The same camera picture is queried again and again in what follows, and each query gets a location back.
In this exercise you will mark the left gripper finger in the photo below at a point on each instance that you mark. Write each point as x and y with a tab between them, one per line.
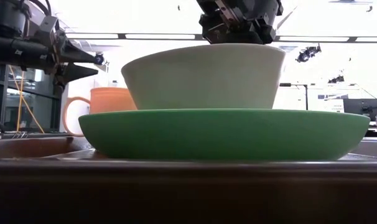
73	54
75	73

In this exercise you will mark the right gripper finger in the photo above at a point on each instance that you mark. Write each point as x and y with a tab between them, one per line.
257	37
216	32

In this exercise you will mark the orange mug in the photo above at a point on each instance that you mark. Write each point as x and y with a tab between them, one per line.
110	99

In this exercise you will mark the white bowl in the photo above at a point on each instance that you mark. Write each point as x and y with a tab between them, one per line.
204	77

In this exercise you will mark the green plate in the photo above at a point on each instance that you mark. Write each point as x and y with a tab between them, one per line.
222	133

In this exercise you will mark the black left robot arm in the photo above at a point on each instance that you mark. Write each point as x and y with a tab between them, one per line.
14	49

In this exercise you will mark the brown plastic tray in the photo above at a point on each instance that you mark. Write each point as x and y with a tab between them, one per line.
176	193

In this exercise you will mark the black ceiling fixture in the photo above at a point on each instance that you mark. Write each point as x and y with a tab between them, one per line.
306	54
336	79

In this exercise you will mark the black pole stand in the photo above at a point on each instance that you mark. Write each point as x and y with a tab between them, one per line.
285	84

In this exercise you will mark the black monitor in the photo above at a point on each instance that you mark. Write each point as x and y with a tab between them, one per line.
362	107

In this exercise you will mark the black framed glass wall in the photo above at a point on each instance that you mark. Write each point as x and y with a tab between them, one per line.
56	109

